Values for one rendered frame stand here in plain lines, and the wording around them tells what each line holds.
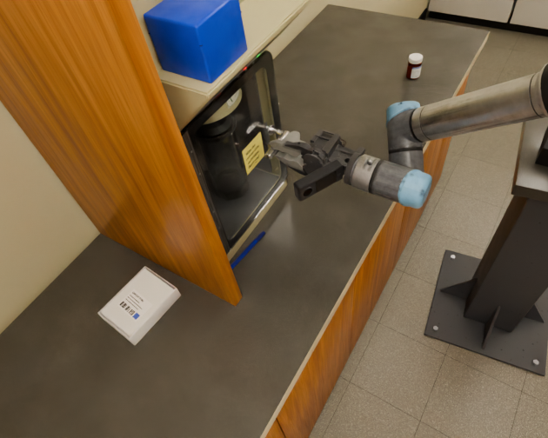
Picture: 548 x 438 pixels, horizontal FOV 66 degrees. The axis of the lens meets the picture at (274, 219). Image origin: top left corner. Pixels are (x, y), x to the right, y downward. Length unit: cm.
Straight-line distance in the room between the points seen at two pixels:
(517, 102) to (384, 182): 26
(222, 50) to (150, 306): 65
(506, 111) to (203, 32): 52
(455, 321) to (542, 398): 42
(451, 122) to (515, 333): 140
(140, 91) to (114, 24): 9
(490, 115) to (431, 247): 150
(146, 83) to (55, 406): 78
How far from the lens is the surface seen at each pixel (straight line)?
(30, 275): 129
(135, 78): 59
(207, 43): 64
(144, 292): 110
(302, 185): 88
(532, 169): 140
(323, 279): 106
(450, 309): 212
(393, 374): 198
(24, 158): 115
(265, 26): 78
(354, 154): 92
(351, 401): 193
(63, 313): 123
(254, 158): 101
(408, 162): 98
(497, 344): 211
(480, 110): 87
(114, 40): 57
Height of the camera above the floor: 187
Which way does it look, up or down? 52 degrees down
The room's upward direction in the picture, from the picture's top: 11 degrees counter-clockwise
